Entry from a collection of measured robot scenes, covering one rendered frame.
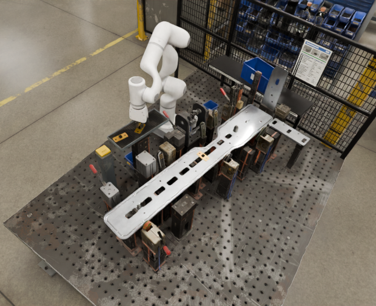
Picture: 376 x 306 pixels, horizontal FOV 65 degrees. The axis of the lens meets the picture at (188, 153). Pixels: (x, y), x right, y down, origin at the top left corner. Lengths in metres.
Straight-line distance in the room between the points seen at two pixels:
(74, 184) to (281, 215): 1.41
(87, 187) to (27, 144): 1.53
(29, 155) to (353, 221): 3.27
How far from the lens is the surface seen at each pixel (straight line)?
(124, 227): 1.60
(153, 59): 1.63
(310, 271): 2.83
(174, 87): 2.06
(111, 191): 1.65
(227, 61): 2.70
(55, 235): 2.01
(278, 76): 2.19
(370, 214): 3.42
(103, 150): 1.70
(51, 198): 2.15
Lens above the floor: 2.42
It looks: 49 degrees down
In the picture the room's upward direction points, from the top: 6 degrees clockwise
